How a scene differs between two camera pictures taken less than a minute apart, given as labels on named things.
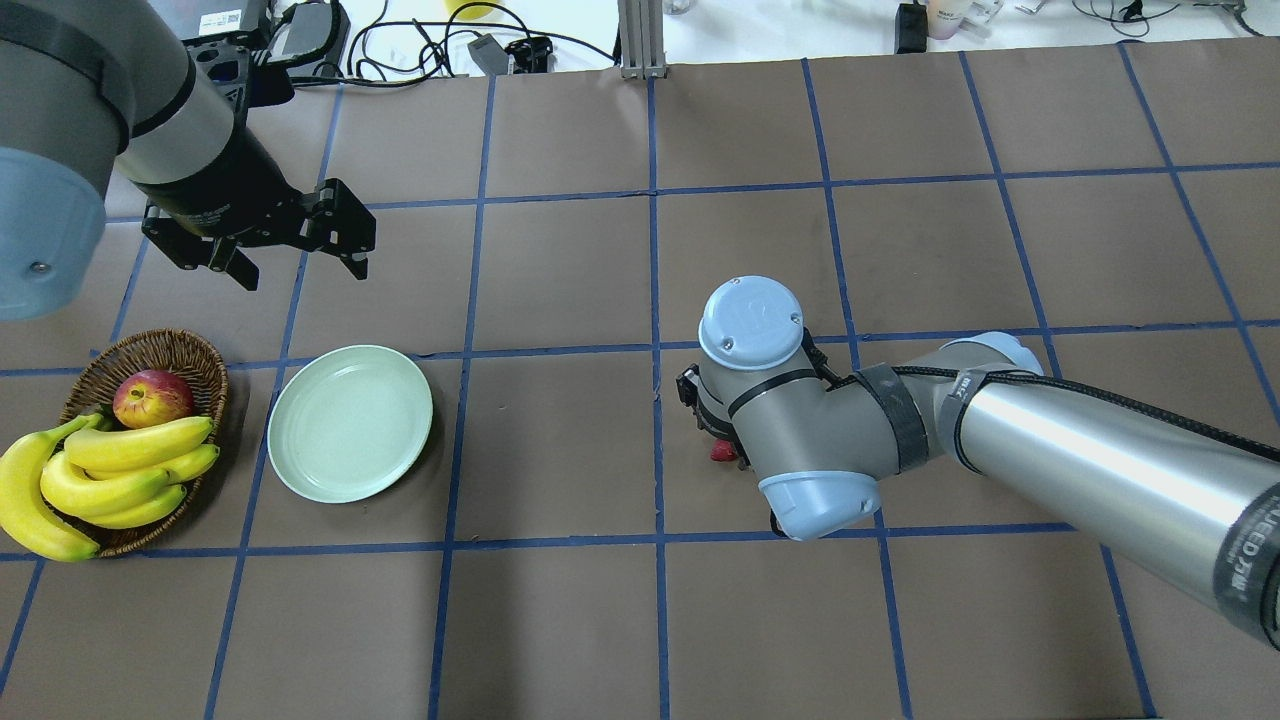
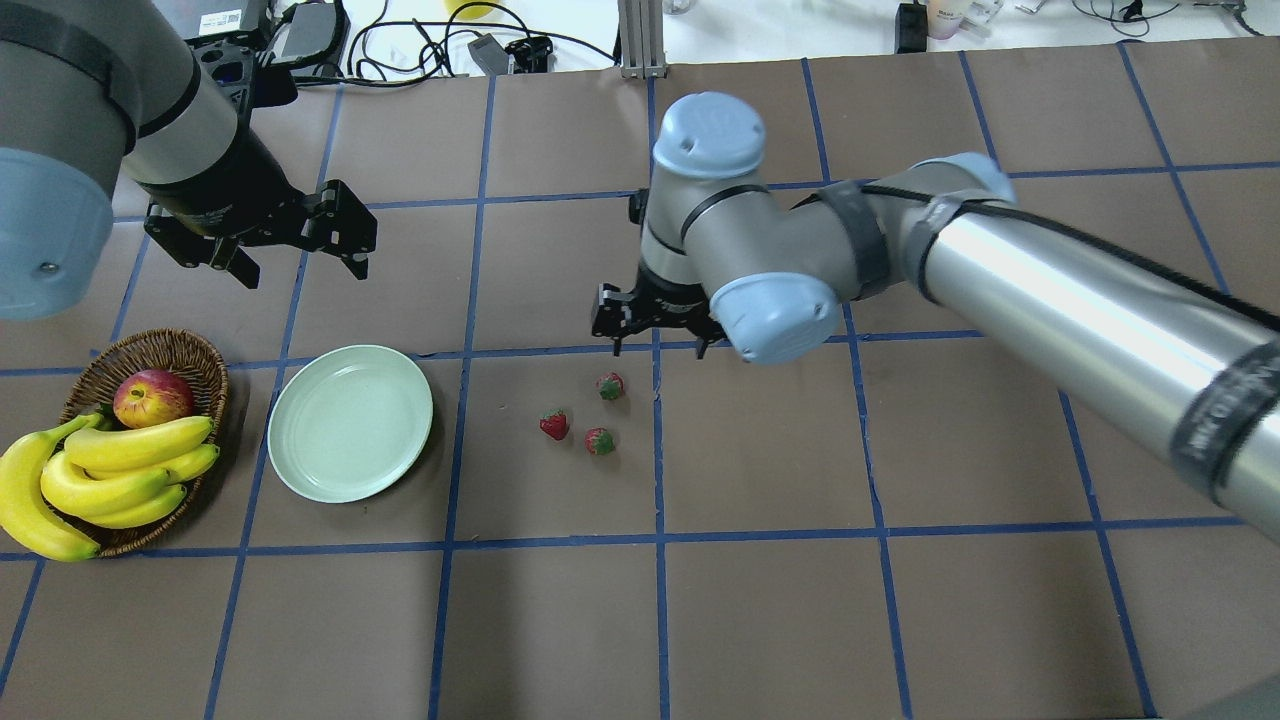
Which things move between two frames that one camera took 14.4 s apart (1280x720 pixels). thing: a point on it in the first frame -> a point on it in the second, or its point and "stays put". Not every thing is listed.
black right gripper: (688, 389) -> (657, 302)
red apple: (148, 398) stays put
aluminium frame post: (642, 39) stays put
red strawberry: (723, 450) -> (555, 423)
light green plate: (349, 423) stays put
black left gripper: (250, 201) stays put
